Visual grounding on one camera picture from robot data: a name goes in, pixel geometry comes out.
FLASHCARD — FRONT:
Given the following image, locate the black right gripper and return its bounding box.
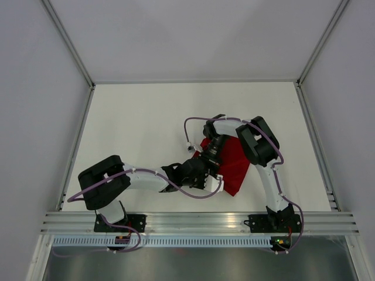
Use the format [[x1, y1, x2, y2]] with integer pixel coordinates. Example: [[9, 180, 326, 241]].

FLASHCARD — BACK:
[[199, 134, 229, 176]]

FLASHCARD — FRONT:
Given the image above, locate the aluminium enclosure frame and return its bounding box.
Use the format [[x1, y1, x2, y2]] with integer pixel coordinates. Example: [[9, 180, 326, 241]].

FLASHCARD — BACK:
[[26, 1, 374, 280]]

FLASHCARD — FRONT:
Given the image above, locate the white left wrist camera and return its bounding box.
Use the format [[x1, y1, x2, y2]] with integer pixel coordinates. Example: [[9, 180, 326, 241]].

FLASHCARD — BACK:
[[204, 174, 224, 193]]

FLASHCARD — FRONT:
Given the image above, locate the white slotted cable duct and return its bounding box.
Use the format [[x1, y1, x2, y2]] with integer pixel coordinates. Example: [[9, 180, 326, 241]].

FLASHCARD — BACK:
[[53, 235, 271, 248]]

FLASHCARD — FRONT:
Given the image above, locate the red cloth napkin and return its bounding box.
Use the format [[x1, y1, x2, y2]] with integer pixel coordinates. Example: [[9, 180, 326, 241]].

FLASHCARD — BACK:
[[192, 136, 253, 197]]

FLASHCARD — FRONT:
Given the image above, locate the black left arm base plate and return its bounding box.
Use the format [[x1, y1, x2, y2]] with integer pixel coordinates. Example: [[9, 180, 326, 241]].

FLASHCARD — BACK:
[[94, 214, 146, 233]]

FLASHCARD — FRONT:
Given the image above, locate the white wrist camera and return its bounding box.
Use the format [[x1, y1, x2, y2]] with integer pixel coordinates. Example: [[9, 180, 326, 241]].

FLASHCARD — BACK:
[[204, 174, 224, 193], [186, 142, 197, 153]]

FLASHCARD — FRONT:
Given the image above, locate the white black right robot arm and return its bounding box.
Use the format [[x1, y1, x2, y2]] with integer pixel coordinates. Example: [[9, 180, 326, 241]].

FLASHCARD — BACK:
[[203, 114, 304, 234]]

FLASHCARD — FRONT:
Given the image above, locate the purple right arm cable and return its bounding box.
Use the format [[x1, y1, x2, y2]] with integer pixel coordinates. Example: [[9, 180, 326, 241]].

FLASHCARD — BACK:
[[183, 116, 304, 255]]

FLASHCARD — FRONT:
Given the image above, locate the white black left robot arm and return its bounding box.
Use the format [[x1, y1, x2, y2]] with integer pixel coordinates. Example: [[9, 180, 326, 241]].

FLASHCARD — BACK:
[[78, 155, 210, 232]]

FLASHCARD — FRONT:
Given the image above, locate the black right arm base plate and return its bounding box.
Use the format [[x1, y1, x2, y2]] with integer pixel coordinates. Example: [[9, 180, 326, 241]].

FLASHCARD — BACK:
[[244, 214, 302, 234]]

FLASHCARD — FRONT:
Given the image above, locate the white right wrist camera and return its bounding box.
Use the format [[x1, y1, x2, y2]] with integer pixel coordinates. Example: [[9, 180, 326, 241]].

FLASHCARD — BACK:
[[186, 142, 197, 153]]

